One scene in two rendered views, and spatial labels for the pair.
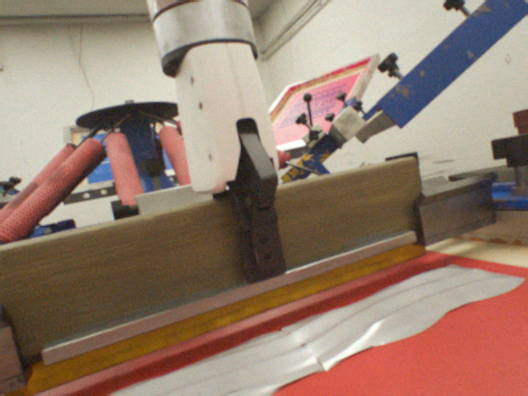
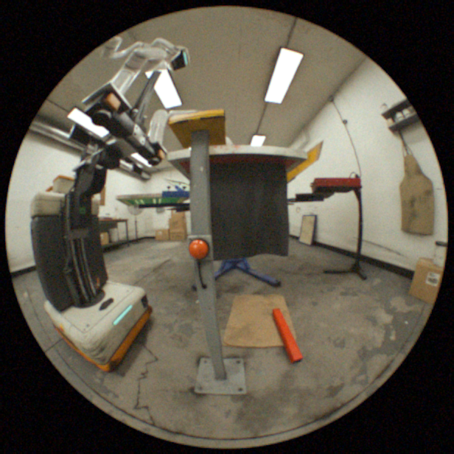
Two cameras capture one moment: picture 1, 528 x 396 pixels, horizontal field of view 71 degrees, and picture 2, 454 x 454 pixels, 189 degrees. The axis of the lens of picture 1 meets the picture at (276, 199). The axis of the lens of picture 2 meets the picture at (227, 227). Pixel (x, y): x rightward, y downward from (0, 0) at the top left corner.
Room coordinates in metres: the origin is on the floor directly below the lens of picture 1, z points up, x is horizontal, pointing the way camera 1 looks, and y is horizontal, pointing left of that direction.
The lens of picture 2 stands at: (-0.71, -0.32, 0.71)
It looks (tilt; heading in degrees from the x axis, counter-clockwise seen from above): 4 degrees down; 23
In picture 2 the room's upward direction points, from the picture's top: 2 degrees counter-clockwise
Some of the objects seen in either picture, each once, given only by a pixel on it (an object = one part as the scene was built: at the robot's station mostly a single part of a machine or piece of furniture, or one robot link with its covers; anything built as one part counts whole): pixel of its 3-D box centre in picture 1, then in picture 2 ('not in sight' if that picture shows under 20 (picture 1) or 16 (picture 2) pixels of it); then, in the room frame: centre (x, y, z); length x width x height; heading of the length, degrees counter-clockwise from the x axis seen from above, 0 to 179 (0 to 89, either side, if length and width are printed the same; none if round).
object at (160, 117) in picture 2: not in sight; (158, 121); (-0.28, 0.32, 1.37); 0.13 x 0.10 x 0.16; 64
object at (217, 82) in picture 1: (222, 118); not in sight; (0.30, 0.03, 1.12); 0.10 x 0.07 x 0.11; 22
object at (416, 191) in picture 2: not in sight; (415, 183); (0.35, -2.06, 1.06); 0.53 x 0.07 x 1.05; 23
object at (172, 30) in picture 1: (204, 44); not in sight; (0.30, 0.03, 1.18); 0.09 x 0.07 x 0.03; 22
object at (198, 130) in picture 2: not in sight; (208, 306); (-0.46, -0.15, 0.48); 0.22 x 0.22 x 0.96; 23
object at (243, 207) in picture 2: not in sight; (242, 211); (-0.16, -0.16, 0.74); 0.45 x 0.03 x 0.43; 113
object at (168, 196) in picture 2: not in sight; (166, 192); (0.37, 0.91, 1.05); 1.08 x 0.61 x 0.23; 143
